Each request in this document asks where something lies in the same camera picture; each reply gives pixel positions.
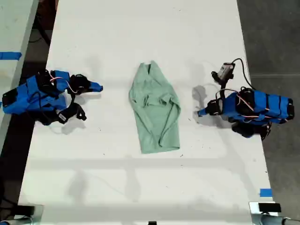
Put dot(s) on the black camera box white label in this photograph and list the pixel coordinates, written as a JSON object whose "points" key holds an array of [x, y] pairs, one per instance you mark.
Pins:
{"points": [[68, 114]]}

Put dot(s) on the pale side table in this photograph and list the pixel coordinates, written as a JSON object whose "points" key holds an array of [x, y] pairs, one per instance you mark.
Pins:
{"points": [[14, 28]]}

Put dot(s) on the black camera stalk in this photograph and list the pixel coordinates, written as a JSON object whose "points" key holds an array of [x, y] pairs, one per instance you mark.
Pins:
{"points": [[223, 84], [72, 99]]}

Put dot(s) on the pale green T-shirt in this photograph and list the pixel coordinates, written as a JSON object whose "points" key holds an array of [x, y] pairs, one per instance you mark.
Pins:
{"points": [[152, 112]]}

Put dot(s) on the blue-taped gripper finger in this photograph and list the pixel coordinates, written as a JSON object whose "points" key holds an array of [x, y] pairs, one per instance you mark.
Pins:
{"points": [[204, 114], [203, 110], [95, 84], [93, 90]]}

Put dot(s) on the small black box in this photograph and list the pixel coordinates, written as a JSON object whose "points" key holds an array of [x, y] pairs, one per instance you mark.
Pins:
{"points": [[269, 207], [25, 209]]}

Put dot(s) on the grey metal pipe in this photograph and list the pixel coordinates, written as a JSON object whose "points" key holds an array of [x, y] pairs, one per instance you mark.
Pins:
{"points": [[14, 221], [290, 221]]}

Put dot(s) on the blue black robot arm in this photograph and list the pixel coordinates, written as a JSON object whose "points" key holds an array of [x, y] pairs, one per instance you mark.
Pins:
{"points": [[269, 105], [35, 98]]}

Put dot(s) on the black grey camera box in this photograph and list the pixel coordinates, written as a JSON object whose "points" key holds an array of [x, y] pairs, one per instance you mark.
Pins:
{"points": [[223, 71]]}

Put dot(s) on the long blue tape strip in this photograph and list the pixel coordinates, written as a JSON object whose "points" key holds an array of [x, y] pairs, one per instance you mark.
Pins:
{"points": [[9, 55]]}

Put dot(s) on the tiny black block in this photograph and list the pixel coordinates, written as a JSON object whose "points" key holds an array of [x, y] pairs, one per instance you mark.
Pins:
{"points": [[152, 223]]}

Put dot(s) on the metal clamp plate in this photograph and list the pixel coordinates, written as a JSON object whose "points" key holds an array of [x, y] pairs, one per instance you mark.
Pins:
{"points": [[39, 212], [254, 215]]}

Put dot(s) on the short blue tape strip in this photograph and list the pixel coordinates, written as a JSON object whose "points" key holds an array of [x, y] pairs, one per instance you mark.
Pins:
{"points": [[266, 192]]}

